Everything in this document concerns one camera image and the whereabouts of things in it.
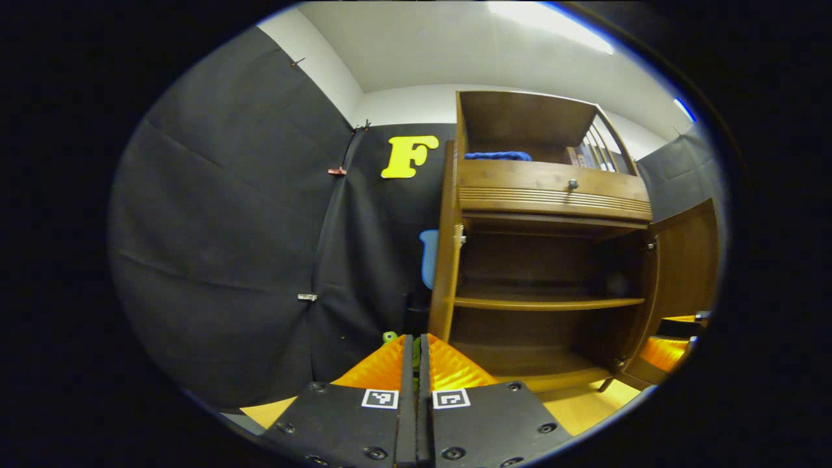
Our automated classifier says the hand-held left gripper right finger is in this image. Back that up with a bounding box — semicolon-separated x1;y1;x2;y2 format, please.
419;333;573;467

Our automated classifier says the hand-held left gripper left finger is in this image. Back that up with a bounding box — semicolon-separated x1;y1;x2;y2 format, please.
260;335;417;467

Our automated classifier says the wooden cabinet door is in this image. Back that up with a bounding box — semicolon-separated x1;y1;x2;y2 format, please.
427;140;465;342
617;198;721;384

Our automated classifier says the wooden double-door shoe cabinet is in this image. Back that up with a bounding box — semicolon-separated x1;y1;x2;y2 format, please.
427;90;657;394

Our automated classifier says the wooden inner cabinet shelf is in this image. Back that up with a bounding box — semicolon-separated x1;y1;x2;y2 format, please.
454;292;645;311

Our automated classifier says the black backdrop cloth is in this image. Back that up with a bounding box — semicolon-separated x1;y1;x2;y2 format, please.
637;127;725;222
110;26;459;407

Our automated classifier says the wooden drawer with black knob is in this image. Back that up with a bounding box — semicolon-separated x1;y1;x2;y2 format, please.
457;159;653;222

